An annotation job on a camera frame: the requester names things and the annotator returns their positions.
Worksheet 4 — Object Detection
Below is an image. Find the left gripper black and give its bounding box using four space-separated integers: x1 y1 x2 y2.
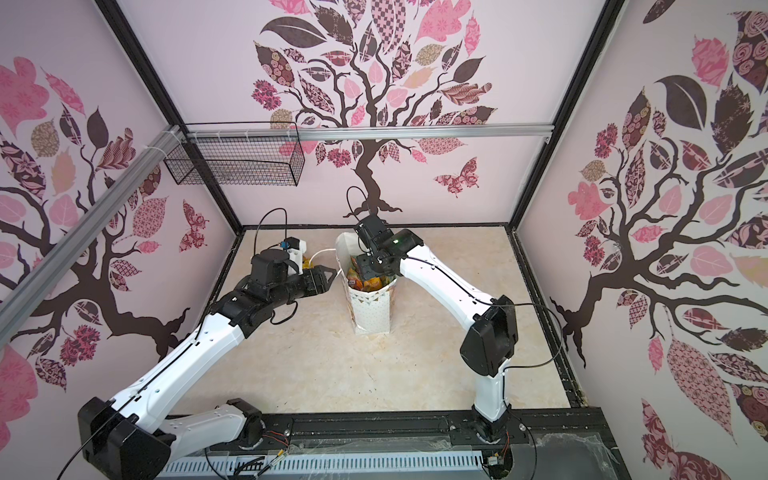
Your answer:
270 264 338 309

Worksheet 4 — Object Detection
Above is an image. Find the yellow mango candy bag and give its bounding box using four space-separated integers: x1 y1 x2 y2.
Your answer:
347 273 393 293

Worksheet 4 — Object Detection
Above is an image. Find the white patterned paper bag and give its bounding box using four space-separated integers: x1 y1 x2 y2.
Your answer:
306 233 396 335

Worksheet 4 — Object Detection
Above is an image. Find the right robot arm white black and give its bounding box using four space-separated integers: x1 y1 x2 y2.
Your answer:
354 215 518 443

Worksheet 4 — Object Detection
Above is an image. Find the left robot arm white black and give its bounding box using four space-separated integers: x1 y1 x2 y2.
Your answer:
77 249 338 479

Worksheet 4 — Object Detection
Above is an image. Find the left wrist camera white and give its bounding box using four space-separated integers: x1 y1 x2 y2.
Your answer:
280 237 307 274

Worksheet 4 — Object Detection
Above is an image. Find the black wire basket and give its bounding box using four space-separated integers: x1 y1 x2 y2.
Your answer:
164 120 305 187

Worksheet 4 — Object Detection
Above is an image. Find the aluminium rail back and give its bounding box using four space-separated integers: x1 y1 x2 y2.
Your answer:
186 123 554 141

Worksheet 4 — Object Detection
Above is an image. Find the aluminium rail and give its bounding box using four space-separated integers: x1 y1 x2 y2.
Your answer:
186 123 554 141
1 125 184 345

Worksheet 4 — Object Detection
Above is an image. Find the aluminium rail left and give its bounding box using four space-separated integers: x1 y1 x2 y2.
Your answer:
1 125 184 345

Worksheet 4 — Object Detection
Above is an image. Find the white slotted cable duct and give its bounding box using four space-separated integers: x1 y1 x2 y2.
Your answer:
159 451 488 479

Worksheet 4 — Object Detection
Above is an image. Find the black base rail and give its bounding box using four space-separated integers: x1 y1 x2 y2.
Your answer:
211 407 617 453

